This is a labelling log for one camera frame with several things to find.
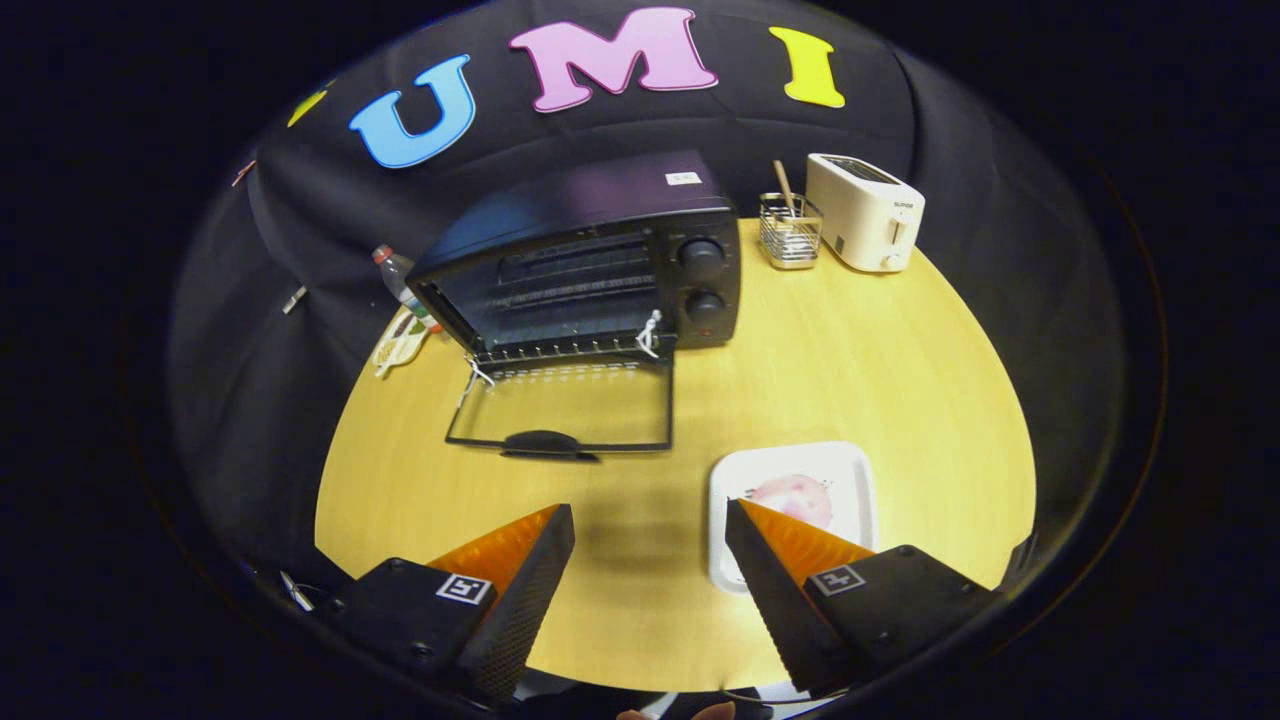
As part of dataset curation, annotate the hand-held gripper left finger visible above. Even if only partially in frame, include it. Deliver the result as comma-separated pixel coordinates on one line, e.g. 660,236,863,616
320,503,577,706

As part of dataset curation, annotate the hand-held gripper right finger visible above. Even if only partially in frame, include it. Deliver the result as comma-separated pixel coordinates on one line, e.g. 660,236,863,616
724,498,1001,698

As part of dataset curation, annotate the pink meat slice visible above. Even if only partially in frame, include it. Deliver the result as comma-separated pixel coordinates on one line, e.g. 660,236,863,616
745,474,835,529

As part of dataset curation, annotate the white square plate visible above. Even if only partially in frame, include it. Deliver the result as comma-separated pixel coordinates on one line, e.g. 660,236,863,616
708,441,879,595

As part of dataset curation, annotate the black toaster oven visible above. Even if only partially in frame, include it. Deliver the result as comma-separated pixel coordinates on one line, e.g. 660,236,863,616
405,150,743,463

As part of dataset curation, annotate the white bread toaster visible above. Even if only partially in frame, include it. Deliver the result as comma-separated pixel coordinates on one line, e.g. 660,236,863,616
805,153,927,273

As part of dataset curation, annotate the patterned paper packet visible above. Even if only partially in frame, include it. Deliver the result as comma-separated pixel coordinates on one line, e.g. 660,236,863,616
372,308,434,379

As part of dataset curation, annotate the clear plastic bottle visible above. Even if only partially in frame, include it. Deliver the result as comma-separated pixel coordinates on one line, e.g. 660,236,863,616
373,245,443,334

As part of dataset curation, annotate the black backdrop cloth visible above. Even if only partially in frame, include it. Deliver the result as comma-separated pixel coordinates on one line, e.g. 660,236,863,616
165,0,1126,601

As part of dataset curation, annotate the wire oven rack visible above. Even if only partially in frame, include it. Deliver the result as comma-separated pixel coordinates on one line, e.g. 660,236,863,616
465,240,669,367

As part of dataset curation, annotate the wire utensil holder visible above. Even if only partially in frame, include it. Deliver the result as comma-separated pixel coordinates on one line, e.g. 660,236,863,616
758,192,824,271

